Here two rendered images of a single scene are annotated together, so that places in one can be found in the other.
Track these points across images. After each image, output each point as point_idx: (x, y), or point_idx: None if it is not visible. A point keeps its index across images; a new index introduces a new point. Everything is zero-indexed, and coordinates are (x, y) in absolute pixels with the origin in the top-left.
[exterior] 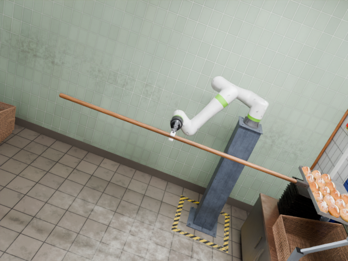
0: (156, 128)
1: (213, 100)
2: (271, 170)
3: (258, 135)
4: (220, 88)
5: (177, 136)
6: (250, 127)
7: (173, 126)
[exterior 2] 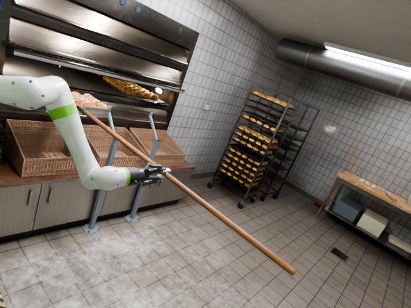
0: (179, 181)
1: (78, 118)
2: (97, 120)
3: None
4: (57, 96)
5: None
6: None
7: (162, 166)
